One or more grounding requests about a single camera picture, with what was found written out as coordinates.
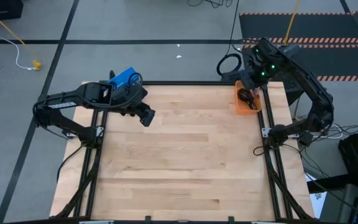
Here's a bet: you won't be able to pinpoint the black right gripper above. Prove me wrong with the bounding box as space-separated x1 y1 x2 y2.
238 68 263 98

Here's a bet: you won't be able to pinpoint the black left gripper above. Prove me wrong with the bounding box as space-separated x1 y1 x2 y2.
110 83 157 128

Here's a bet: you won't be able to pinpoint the black USB-C cable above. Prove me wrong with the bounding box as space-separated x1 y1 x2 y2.
244 95 260 111
237 88 256 105

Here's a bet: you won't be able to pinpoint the orange plastic bin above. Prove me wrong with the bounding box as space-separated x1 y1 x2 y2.
234 80 262 115

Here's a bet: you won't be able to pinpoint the black power brick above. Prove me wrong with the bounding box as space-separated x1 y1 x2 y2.
297 132 315 147

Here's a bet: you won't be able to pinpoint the black orange-striped floor mat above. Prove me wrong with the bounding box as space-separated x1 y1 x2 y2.
242 43 358 82
239 11 358 44

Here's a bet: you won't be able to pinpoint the black crate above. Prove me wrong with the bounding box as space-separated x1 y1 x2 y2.
337 128 358 175

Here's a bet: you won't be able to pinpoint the black desk bar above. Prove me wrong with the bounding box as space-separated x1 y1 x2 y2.
306 173 358 194

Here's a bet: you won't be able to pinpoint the white printed paper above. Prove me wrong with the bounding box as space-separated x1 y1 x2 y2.
305 172 328 219

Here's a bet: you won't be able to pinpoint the grey desk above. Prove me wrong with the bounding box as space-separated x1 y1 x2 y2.
318 183 358 224

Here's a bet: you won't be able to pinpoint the black floor box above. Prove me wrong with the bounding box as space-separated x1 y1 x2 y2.
0 0 24 23

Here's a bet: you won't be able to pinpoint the black frame rail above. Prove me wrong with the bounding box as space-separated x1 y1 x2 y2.
266 83 293 220
4 216 323 224
141 80 239 87
73 108 98 218
258 83 284 220
87 110 109 219

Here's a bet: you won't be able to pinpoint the black coiled cable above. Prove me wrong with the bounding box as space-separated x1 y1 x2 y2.
216 0 242 77

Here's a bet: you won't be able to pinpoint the blue wrist camera box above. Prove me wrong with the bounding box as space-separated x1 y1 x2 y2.
108 66 139 91

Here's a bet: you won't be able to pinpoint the thin black looped cable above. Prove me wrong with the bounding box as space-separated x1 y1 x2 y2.
252 143 301 157

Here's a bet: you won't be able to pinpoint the yellow floor cable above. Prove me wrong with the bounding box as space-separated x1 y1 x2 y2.
283 0 301 45

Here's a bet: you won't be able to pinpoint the black tangled floor cables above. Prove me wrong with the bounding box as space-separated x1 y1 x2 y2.
186 0 233 9

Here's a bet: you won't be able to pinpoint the black diagonal frame brace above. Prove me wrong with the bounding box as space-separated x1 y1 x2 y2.
54 164 102 218
267 164 314 220

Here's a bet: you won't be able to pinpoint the black floor cable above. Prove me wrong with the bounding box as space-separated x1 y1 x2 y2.
55 145 85 185

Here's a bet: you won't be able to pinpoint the yellow cable with connector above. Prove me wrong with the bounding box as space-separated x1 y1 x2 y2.
0 2 42 71

